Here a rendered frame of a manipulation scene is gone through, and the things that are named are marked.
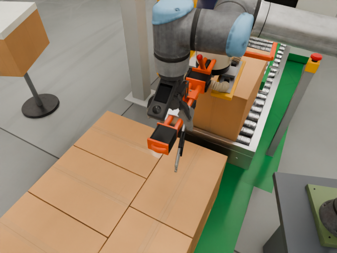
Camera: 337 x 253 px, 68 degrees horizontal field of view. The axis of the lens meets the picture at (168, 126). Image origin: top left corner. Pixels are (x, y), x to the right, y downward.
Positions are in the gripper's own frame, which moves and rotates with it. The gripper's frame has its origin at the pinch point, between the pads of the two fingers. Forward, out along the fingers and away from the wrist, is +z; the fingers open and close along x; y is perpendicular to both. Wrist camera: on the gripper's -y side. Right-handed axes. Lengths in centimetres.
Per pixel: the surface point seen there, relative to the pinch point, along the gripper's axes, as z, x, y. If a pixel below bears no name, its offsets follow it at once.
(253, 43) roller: 81, -7, 222
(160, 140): 3.2, 1.0, -3.9
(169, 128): 3.2, 0.5, 2.2
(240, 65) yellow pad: 16, -12, 69
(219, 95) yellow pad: 16.9, -7.6, 42.4
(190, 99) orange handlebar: 4.7, -0.4, 20.3
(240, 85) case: 38, -13, 83
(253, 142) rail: 73, -31, 72
